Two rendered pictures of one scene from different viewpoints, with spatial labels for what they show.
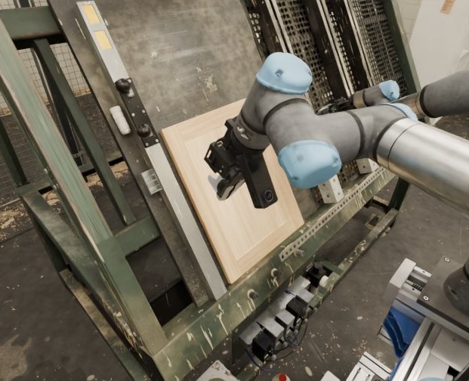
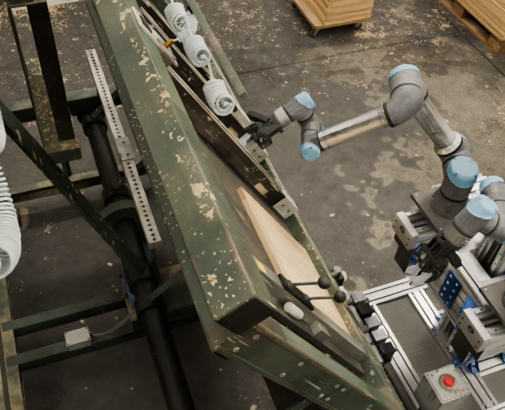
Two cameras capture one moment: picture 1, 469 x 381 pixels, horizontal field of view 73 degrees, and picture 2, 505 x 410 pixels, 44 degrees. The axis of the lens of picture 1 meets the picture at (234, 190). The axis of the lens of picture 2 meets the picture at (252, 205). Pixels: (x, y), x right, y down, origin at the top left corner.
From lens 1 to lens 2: 183 cm
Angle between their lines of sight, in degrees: 50
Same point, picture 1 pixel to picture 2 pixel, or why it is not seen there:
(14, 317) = not seen: outside the picture
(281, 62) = (489, 205)
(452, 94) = (410, 112)
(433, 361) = (464, 256)
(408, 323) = not seen: hidden behind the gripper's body
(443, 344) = not seen: hidden behind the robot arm
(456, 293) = (446, 212)
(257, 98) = (482, 225)
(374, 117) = not seen: outside the picture
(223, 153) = (439, 259)
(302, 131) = not seen: outside the picture
